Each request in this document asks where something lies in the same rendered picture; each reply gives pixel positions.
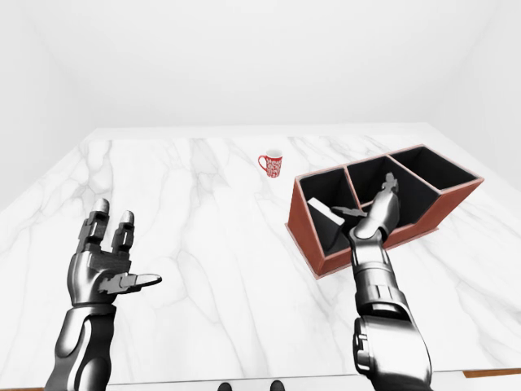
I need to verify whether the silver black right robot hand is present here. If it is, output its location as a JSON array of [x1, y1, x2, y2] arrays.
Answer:
[[331, 172, 402, 242]]

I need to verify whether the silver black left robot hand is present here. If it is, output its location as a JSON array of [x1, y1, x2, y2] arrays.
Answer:
[[66, 198, 163, 308]]

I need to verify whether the red-brown desk caddy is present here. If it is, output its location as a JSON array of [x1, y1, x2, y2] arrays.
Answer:
[[285, 143, 486, 279]]

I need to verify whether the red white patterned mug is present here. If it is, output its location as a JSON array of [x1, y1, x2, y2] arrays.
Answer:
[[257, 148, 284, 178]]

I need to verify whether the brown wooden strip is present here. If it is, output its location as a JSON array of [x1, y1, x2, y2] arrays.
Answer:
[[463, 367, 521, 379]]

